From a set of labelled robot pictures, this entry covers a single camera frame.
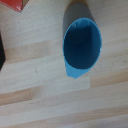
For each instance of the orange red carton box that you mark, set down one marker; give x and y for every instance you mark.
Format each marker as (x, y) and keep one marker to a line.
(13, 3)

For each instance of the red plastic shopping basket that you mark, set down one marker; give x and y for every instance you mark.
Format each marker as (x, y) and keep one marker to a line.
(1, 53)

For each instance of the blue plastic pitcher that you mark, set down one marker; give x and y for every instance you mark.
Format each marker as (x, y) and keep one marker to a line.
(81, 43)

